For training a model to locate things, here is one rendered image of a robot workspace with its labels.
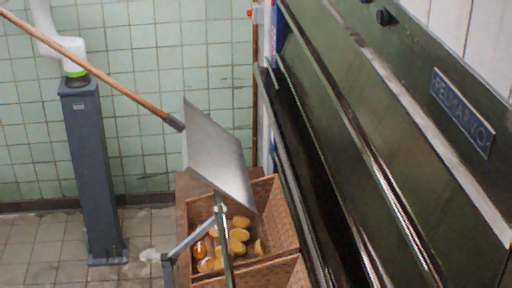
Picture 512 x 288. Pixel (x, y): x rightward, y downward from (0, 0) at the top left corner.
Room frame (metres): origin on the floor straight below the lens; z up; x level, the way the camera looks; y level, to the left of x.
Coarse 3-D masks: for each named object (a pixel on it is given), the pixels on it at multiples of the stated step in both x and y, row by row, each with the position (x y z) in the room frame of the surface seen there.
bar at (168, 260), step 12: (216, 192) 1.73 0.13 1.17; (216, 204) 1.67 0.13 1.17; (216, 216) 1.61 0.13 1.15; (204, 228) 1.62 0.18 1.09; (192, 240) 1.61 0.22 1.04; (228, 240) 1.46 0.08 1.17; (180, 252) 1.61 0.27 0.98; (228, 252) 1.40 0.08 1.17; (168, 264) 1.59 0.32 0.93; (228, 264) 1.34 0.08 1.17; (168, 276) 1.59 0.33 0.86; (228, 276) 1.29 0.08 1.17
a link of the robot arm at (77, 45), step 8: (56, 40) 2.66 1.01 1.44; (64, 40) 2.64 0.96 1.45; (72, 40) 2.64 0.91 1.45; (80, 40) 2.65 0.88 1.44; (72, 48) 2.60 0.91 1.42; (80, 48) 2.62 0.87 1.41; (56, 56) 2.63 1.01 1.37; (80, 56) 2.62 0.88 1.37; (64, 64) 2.61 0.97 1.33; (72, 64) 2.59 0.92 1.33; (72, 72) 2.59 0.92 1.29; (80, 72) 2.61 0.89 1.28
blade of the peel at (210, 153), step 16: (192, 112) 2.23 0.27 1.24; (192, 128) 2.08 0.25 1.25; (208, 128) 2.19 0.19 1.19; (192, 144) 1.95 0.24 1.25; (208, 144) 2.04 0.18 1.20; (224, 144) 2.14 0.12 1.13; (240, 144) 2.26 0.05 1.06; (192, 160) 1.82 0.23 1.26; (208, 160) 1.91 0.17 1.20; (224, 160) 2.00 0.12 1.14; (240, 160) 2.10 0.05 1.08; (208, 176) 1.79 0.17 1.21; (224, 176) 1.87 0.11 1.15; (240, 176) 1.96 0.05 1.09; (224, 192) 1.74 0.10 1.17; (240, 192) 1.83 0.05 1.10
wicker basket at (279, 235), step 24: (264, 192) 2.31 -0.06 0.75; (192, 216) 2.26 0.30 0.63; (264, 216) 2.28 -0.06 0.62; (288, 216) 2.00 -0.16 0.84; (216, 240) 2.12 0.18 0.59; (264, 240) 2.12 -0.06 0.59; (288, 240) 1.91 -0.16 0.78; (192, 264) 1.95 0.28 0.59; (240, 264) 1.75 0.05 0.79; (288, 264) 1.78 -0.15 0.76
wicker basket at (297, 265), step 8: (288, 256) 1.74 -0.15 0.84; (296, 256) 1.73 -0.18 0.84; (264, 264) 1.72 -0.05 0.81; (272, 264) 1.72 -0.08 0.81; (280, 264) 1.72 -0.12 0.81; (296, 264) 1.73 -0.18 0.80; (304, 264) 1.67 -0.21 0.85; (240, 272) 1.70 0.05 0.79; (248, 272) 1.70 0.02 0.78; (256, 272) 1.71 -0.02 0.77; (264, 272) 1.71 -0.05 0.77; (272, 272) 1.72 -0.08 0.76; (280, 272) 1.72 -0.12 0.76; (288, 272) 1.73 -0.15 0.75; (296, 272) 1.69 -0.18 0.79; (304, 272) 1.63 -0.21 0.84; (208, 280) 1.68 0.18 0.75; (216, 280) 1.68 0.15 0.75; (224, 280) 1.69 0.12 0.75; (240, 280) 1.70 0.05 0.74; (248, 280) 1.70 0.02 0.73; (264, 280) 1.72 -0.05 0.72; (272, 280) 1.72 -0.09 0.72; (280, 280) 1.73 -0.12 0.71; (288, 280) 1.73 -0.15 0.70; (296, 280) 1.67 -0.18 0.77; (304, 280) 1.61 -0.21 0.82
